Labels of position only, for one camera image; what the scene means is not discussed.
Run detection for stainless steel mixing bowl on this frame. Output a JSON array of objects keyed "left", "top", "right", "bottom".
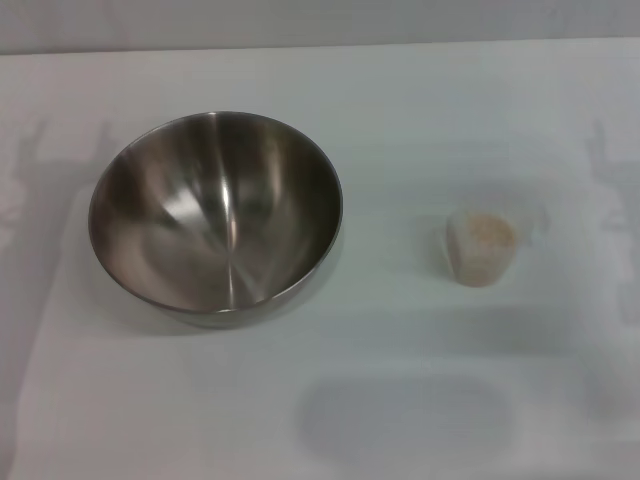
[{"left": 88, "top": 110, "right": 345, "bottom": 331}]

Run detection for clear plastic measuring cup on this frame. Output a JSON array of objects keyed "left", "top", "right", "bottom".
[{"left": 444, "top": 201, "right": 549, "bottom": 289}]

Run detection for white rice grains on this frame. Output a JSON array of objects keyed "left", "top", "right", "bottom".
[{"left": 451, "top": 211, "right": 517, "bottom": 288}]

